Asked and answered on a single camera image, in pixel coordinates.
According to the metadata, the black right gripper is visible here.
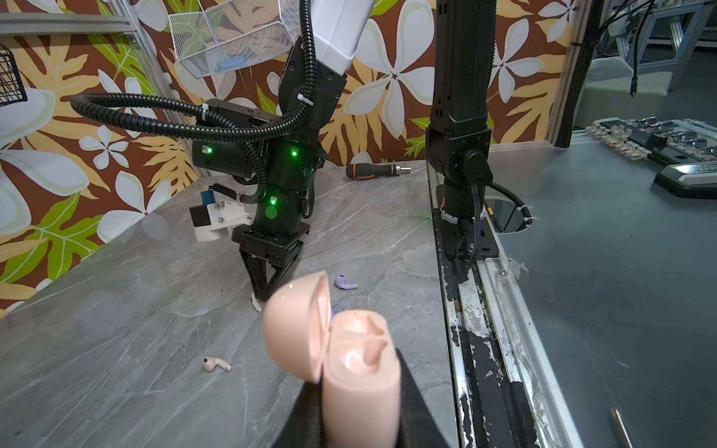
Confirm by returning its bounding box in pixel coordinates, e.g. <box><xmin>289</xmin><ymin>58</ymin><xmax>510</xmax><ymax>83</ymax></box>
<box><xmin>232</xmin><ymin>222</ymin><xmax>310</xmax><ymax>302</ymax></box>

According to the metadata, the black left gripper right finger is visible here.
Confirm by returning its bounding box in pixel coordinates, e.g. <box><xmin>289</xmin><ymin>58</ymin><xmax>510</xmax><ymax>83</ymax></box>
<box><xmin>396</xmin><ymin>349</ymin><xmax>448</xmax><ymax>448</ymax></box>

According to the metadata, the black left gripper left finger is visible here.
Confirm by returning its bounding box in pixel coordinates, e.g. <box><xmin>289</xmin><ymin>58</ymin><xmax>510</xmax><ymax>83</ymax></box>
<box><xmin>288</xmin><ymin>383</ymin><xmax>324</xmax><ymax>448</ymax></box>

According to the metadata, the pink earbud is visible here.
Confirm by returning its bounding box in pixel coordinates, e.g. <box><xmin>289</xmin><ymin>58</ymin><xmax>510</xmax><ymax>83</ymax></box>
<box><xmin>203</xmin><ymin>357</ymin><xmax>232</xmax><ymax>373</ymax></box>
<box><xmin>251</xmin><ymin>293</ymin><xmax>263</xmax><ymax>313</ymax></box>

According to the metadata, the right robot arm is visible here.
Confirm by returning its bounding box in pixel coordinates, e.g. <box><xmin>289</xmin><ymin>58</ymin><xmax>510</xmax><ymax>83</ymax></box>
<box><xmin>70</xmin><ymin>1</ymin><xmax>497</xmax><ymax>302</ymax></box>

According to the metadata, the blue case in basket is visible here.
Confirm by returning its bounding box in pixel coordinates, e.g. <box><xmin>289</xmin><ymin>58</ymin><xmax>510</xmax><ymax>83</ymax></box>
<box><xmin>217</xmin><ymin>56</ymin><xmax>246</xmax><ymax>73</ymax></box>

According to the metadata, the purple earbud right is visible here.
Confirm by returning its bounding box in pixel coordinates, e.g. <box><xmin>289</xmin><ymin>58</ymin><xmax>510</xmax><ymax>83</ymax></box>
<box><xmin>334</xmin><ymin>274</ymin><xmax>358</xmax><ymax>290</ymax></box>

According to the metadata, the white mesh basket right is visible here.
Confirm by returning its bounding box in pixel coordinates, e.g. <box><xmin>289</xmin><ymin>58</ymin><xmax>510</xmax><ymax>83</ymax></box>
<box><xmin>169</xmin><ymin>0</ymin><xmax>301</xmax><ymax>78</ymax></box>

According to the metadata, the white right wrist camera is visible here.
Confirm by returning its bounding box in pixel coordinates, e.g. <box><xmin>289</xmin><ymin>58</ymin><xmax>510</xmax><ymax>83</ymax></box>
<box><xmin>190</xmin><ymin>190</ymin><xmax>256</xmax><ymax>242</ymax></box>

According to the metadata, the aluminium frame post right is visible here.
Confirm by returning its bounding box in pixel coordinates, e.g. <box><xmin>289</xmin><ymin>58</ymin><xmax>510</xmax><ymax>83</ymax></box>
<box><xmin>108</xmin><ymin>0</ymin><xmax>211</xmax><ymax>177</ymax></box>

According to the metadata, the black wire basket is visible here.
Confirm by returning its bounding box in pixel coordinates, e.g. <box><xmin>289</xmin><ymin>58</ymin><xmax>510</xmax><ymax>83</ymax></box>
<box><xmin>0</xmin><ymin>45</ymin><xmax>27</xmax><ymax>106</ymax></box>

